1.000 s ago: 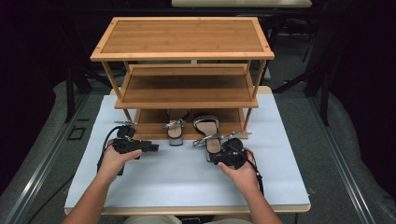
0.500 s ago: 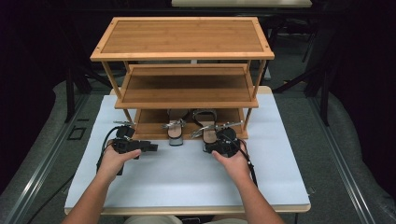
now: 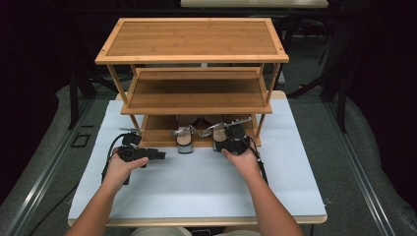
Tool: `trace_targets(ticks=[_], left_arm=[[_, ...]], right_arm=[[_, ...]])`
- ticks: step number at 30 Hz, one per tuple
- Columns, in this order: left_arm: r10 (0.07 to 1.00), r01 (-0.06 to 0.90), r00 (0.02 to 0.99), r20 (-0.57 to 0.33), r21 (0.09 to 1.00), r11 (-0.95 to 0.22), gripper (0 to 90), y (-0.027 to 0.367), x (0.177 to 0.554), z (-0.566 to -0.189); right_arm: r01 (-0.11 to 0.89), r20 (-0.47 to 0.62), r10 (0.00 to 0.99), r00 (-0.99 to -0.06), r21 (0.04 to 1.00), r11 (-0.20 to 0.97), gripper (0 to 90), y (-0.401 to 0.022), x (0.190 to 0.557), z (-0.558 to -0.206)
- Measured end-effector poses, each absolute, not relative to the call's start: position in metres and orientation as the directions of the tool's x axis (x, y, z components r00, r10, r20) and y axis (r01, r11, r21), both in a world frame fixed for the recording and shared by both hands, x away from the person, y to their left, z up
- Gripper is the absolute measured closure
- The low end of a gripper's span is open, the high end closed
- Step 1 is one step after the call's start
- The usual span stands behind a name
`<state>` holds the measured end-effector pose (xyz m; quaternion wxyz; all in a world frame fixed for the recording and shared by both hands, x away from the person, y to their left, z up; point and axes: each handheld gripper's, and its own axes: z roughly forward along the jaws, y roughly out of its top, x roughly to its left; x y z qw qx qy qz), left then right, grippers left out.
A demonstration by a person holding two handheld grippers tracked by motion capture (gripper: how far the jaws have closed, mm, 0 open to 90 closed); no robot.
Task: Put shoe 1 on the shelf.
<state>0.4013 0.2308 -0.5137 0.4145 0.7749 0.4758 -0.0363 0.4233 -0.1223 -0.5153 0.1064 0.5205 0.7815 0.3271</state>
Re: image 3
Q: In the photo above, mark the white table cover sheet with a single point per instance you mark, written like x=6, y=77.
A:
x=196, y=187

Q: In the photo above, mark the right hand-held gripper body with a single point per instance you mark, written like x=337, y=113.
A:
x=237, y=144

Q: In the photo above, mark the metal floor rail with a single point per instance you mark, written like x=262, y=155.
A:
x=360, y=177
x=42, y=177

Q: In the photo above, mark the black square floor frame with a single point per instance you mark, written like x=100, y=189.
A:
x=72, y=141

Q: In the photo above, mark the wooden three-tier shoe rack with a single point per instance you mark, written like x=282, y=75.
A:
x=193, y=39

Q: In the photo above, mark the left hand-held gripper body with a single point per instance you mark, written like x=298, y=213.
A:
x=132, y=152

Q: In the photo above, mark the person's right hand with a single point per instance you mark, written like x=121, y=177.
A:
x=244, y=164

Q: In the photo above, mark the person's left hand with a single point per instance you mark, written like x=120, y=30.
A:
x=119, y=172

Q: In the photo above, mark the black metal stand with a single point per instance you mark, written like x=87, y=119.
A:
x=73, y=98
x=342, y=105

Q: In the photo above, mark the person's beige trousers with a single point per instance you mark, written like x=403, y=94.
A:
x=157, y=232

